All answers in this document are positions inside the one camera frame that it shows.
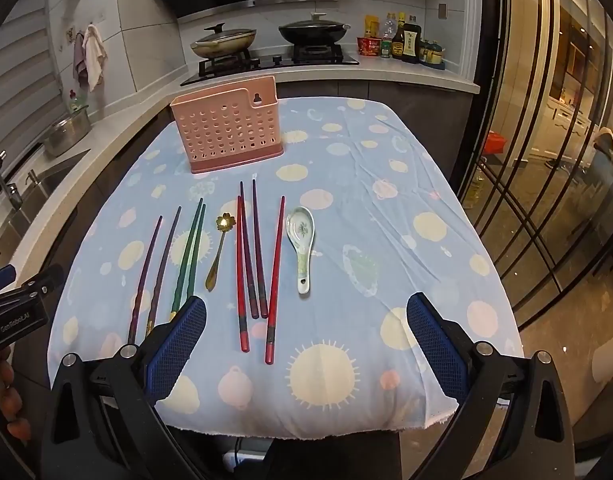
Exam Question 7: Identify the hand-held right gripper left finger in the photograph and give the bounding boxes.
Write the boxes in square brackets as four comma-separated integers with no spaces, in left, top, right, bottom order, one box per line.
[39,296,207,480]

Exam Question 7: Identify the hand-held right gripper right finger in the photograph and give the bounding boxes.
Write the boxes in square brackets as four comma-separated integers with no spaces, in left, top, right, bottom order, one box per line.
[406,292,582,480]

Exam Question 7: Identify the green chopstick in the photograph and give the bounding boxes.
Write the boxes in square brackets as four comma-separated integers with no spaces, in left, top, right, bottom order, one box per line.
[185,204,207,302]
[170,198,204,321]

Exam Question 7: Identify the gold flower spoon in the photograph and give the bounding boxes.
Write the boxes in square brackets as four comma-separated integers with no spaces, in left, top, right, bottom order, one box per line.
[205,214,236,292]

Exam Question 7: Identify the white ceramic soup spoon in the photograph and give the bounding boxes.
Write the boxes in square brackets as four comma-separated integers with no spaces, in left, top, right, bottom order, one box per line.
[285,206,316,295]

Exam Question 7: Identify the pink perforated utensil holder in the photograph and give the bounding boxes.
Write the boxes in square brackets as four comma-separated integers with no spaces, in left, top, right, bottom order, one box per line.
[170,76,285,175]

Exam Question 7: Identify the person's left hand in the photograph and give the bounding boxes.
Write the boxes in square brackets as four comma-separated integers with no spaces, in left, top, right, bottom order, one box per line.
[0,355,32,443]

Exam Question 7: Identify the chrome sink faucet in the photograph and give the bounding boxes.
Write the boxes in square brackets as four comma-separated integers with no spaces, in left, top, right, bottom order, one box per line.
[0,136,25,212]

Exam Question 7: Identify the blue printed tablecloth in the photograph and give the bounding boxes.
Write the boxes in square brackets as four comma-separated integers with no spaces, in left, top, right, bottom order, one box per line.
[47,97,525,442]

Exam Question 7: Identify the stainless steel pot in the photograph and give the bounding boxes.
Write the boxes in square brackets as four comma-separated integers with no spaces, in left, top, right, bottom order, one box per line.
[41,106,92,157]

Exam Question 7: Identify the white bin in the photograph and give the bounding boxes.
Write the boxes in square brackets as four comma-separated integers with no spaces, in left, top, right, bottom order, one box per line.
[590,329,613,387]

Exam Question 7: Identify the white window blinds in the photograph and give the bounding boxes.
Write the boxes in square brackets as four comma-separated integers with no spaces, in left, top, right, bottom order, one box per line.
[0,0,72,151]

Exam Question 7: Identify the purple hanging cloth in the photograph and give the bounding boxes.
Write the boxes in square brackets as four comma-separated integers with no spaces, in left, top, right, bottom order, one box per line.
[73,32,88,80]

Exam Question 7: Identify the white hanging towel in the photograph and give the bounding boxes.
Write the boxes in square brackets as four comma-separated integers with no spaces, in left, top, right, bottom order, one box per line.
[82,24,108,93]

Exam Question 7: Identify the sliding glass door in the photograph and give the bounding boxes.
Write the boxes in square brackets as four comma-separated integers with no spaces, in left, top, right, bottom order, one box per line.
[456,0,613,331]

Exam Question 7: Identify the white kitchen countertop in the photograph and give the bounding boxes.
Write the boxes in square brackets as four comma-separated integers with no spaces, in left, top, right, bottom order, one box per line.
[0,42,481,281]

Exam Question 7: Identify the blue rack of seasoning jars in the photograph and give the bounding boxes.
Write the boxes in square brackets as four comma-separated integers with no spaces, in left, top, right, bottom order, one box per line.
[419,39,446,70]

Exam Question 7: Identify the beige frying pan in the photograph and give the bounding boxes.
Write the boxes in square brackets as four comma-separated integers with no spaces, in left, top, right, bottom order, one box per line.
[190,30,258,60]

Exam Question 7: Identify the black gas stove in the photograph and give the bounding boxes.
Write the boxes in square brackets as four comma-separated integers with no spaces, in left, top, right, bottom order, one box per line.
[180,43,360,86]

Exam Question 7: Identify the glass pan lid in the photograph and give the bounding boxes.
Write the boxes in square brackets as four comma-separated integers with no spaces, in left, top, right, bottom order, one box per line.
[193,23,257,46]

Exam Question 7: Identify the dark soy sauce bottle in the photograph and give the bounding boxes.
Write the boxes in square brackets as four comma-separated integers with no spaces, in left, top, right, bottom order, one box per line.
[401,15,422,65]

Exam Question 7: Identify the brown sauce bottle yellow cap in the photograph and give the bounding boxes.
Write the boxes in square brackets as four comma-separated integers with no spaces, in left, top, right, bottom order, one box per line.
[391,12,406,60]

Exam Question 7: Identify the black wok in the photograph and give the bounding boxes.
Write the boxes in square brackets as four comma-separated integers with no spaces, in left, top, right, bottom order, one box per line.
[278,22,351,45]

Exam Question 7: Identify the glass wok lid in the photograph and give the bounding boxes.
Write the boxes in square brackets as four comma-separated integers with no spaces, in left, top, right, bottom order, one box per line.
[280,12,346,31]

